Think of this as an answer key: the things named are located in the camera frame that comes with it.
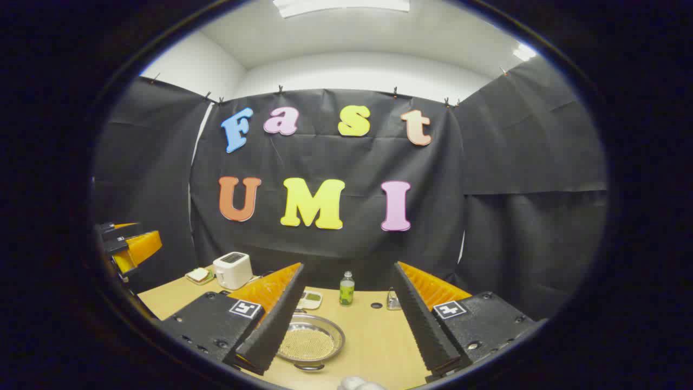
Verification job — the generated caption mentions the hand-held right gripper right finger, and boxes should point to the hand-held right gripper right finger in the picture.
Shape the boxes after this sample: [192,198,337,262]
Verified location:
[390,261,547,383]

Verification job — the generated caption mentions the green label plastic bottle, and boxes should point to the green label plastic bottle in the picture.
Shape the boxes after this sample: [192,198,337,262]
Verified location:
[339,271,355,307]

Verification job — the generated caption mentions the stainless steel pot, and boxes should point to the stainless steel pot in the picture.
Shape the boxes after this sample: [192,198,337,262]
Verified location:
[276,313,345,372]

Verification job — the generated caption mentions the pile of soybeans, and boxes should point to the pile of soybeans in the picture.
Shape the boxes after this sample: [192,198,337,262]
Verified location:
[284,328,335,362]

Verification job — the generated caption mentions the white toaster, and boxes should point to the white toaster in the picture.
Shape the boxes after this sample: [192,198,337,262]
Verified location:
[213,252,253,290]

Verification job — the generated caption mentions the black backdrop cloth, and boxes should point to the black backdrop cloth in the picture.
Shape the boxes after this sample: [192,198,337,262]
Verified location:
[92,57,608,320]

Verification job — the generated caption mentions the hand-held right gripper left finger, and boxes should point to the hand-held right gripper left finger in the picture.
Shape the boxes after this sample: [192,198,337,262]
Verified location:
[159,263,306,376]

